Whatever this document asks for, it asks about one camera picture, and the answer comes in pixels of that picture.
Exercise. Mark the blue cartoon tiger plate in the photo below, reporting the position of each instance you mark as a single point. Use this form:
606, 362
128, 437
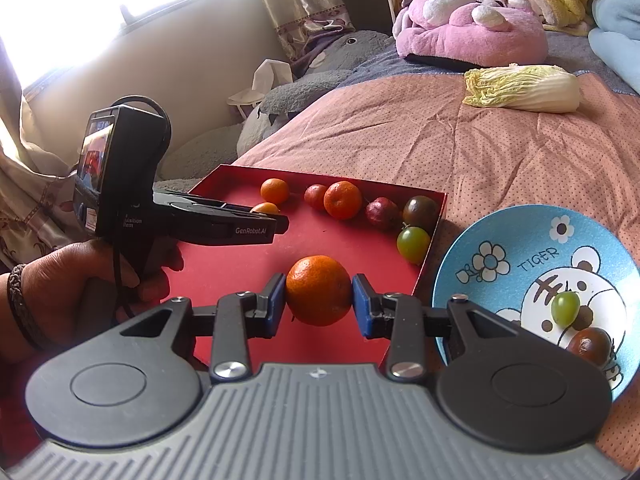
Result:
500, 240

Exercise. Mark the grey plush toy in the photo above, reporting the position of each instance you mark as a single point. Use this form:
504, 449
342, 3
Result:
310, 90

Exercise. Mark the pink dotted bedspread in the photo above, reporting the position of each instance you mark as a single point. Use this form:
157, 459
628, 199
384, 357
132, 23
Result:
400, 135

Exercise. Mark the window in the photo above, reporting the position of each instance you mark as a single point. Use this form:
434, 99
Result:
100, 0

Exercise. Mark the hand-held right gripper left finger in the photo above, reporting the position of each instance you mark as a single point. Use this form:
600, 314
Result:
274, 310

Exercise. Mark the green tomato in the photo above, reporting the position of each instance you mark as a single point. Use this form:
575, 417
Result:
413, 245
565, 308

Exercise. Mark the white paper bag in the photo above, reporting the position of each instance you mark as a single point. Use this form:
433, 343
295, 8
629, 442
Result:
270, 72

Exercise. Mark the red tray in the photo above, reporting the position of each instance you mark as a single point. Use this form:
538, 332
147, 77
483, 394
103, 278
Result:
225, 275

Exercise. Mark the dark brown tomato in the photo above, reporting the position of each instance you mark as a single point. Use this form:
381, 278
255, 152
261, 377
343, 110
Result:
590, 345
421, 210

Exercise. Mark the person's left hand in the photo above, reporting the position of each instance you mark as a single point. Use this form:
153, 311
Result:
75, 285

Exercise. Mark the light blue fleece blanket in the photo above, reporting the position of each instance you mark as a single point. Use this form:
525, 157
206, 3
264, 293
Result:
615, 20

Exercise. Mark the small mandarin orange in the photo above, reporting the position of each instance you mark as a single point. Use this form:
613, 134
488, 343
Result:
275, 191
265, 208

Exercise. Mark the beige floral curtain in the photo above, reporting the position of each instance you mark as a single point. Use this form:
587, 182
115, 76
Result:
30, 170
300, 5

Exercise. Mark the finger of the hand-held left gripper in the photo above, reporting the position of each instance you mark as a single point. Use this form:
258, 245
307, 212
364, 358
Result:
281, 224

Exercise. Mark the small red tomato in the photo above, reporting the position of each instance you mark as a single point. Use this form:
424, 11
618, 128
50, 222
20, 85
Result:
380, 214
315, 197

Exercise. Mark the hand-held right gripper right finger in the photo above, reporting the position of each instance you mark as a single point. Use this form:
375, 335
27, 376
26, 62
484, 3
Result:
364, 310

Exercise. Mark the pink plush toy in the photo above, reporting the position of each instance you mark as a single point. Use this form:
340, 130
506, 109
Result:
475, 40

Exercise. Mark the napa cabbage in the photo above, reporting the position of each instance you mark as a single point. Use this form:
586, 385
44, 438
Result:
525, 87

